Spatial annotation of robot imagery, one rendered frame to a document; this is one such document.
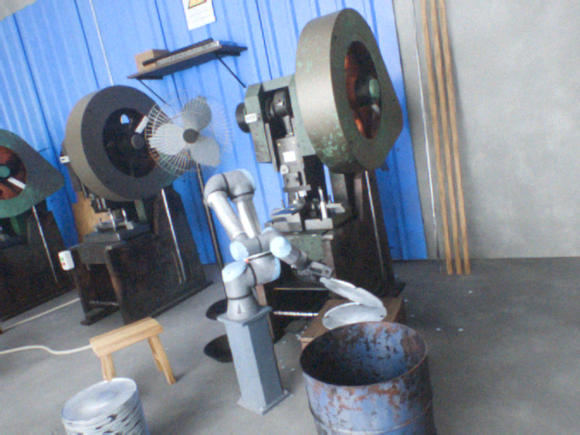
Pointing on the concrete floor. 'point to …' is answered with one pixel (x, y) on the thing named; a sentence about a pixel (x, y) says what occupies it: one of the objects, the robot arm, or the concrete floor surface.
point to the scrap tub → (368, 381)
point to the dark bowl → (219, 349)
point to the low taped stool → (110, 341)
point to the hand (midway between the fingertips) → (331, 280)
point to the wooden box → (394, 311)
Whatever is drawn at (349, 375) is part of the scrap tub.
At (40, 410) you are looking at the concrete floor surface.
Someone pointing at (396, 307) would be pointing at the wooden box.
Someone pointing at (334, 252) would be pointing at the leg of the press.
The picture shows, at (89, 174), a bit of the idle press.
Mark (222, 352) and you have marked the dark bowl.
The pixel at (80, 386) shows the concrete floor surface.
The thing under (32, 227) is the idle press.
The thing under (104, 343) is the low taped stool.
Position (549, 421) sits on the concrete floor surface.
